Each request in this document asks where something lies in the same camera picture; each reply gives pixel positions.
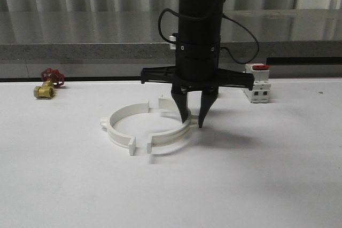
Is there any white circuit breaker red switch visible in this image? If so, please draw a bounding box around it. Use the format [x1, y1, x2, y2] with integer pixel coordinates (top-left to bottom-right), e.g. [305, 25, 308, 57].
[243, 63, 271, 104]

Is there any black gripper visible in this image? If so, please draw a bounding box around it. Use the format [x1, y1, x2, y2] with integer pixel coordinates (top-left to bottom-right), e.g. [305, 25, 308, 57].
[141, 42, 253, 128]

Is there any white pipe clamp half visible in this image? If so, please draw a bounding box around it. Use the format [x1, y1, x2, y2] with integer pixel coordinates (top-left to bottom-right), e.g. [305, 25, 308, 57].
[146, 96, 198, 154]
[100, 100, 150, 156]

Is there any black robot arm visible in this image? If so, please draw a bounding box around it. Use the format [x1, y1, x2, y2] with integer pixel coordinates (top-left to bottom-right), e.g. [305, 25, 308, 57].
[141, 0, 254, 127]

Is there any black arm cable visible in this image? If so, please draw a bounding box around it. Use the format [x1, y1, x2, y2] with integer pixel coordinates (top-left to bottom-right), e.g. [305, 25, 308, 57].
[158, 8, 260, 65]

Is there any brass valve with red handle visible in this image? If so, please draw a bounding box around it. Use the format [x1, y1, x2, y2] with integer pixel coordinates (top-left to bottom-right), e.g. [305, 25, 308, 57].
[33, 68, 65, 99]

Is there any grey stone counter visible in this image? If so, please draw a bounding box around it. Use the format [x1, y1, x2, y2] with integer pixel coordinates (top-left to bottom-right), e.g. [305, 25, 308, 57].
[1, 10, 341, 80]

